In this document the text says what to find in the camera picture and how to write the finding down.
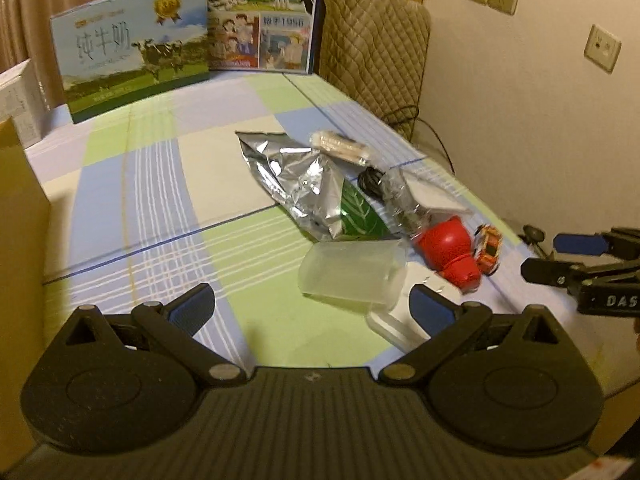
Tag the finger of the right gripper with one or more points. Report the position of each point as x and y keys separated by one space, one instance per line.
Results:
x=620 y=243
x=576 y=276

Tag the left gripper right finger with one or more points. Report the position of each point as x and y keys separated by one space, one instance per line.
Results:
x=456 y=327

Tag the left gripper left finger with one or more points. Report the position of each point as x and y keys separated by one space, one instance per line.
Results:
x=171 y=328

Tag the white power adapter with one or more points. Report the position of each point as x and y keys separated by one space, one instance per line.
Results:
x=395 y=324

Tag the red pig toy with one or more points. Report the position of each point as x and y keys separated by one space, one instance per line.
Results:
x=447 y=249

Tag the translucent plastic cup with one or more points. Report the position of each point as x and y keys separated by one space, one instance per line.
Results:
x=367 y=271

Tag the orange toy car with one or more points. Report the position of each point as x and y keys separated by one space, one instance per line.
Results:
x=487 y=244

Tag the clear pack white pads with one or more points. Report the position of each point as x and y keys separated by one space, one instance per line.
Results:
x=416 y=204

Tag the silver green foil pouch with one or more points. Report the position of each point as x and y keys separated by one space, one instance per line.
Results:
x=311 y=188

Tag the cotton swab pack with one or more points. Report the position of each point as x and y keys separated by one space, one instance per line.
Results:
x=335 y=145

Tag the checkered bed sheet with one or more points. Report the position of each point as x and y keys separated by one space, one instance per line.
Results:
x=154 y=198

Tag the brown cardboard box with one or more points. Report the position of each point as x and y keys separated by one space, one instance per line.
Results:
x=24 y=217

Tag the white appliance box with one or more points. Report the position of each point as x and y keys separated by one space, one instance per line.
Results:
x=22 y=101

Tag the light blue milk carton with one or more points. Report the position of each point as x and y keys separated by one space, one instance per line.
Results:
x=113 y=52

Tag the quilted beige chair cover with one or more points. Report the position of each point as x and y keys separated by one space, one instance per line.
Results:
x=375 y=52

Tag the dark blue milk carton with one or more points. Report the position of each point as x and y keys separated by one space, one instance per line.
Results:
x=266 y=35

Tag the wall socket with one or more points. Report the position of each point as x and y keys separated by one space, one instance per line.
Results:
x=602 y=48

